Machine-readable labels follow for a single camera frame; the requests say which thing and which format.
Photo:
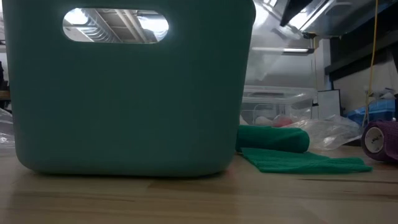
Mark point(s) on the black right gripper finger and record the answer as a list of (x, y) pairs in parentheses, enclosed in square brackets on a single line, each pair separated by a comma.
[(297, 11)]

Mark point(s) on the clear zip bag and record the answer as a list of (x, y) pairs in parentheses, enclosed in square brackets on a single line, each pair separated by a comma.
[(267, 40)]

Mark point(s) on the teal plastic bin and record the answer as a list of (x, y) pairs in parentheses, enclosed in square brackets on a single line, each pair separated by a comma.
[(124, 109)]

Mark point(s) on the white roll in container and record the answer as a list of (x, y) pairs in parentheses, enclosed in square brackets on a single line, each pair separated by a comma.
[(262, 121)]

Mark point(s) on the green bandage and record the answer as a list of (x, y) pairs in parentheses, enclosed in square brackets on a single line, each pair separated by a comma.
[(280, 149)]

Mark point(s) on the purple bandage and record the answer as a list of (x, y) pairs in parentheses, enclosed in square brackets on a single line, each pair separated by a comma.
[(388, 140)]

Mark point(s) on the ceiling light tube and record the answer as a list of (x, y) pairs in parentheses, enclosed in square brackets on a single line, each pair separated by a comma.
[(295, 49)]

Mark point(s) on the clear plastic lidded container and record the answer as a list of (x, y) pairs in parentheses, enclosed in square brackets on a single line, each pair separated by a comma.
[(267, 99)]

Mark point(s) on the white framed board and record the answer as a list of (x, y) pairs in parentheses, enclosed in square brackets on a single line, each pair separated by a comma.
[(329, 102)]

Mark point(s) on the red item in container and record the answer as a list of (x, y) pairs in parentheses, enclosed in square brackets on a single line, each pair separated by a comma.
[(282, 121)]

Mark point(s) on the clear plastic bag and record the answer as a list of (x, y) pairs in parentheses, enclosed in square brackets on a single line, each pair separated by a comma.
[(329, 133), (6, 130)]

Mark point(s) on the blue plastic crate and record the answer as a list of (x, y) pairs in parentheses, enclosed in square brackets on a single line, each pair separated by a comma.
[(379, 110)]

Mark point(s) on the wooden background table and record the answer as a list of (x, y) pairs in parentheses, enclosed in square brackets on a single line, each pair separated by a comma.
[(4, 95)]

